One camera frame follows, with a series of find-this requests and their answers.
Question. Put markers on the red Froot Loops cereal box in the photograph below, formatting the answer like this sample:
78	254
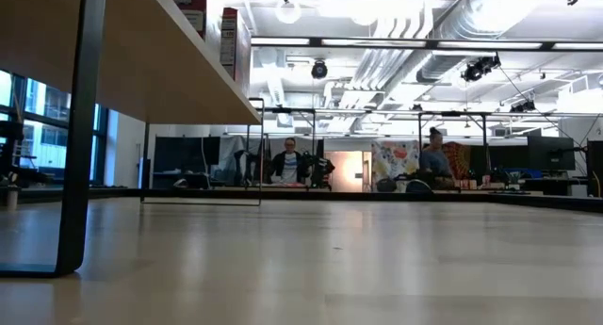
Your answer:
235	47

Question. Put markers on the purple Raisin Bran cereal box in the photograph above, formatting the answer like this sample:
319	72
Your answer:
188	4

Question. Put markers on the black other-station robot arm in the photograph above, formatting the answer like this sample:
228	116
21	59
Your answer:
247	167
320	168

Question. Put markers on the person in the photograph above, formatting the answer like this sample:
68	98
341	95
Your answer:
288	167
434	159

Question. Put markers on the round black ceiling lamp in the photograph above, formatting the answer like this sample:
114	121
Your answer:
319	69

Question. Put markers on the colourful floral hanging cloth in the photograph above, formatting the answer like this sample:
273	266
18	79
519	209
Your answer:
393	160

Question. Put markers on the black monitor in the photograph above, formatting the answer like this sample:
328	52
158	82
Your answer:
186	154
594	167
551	153

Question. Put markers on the orange mandala hanging cloth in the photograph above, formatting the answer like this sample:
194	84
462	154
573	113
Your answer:
459	160

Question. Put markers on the black ceiling track spotlights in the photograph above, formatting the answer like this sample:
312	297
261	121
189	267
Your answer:
480	67

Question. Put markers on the black workstation equipment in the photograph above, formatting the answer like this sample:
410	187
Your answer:
9	146

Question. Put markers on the black aluminium table frame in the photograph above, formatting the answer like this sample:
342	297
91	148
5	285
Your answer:
330	195

